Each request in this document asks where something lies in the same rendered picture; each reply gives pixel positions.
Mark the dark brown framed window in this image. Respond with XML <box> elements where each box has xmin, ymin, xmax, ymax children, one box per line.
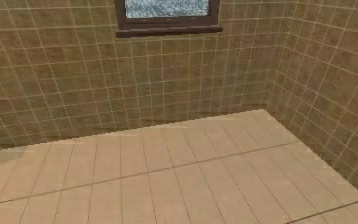
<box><xmin>113</xmin><ymin>0</ymin><xmax>224</xmax><ymax>39</ymax></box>

